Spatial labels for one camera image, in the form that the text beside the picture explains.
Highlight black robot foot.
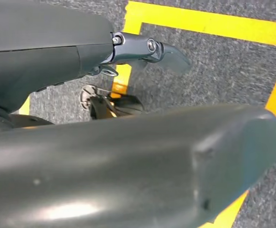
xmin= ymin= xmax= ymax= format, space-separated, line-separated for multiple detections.
xmin=79 ymin=84 xmax=145 ymax=121

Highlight yellow floor tape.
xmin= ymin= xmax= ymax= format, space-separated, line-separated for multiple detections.
xmin=109 ymin=0 xmax=276 ymax=228

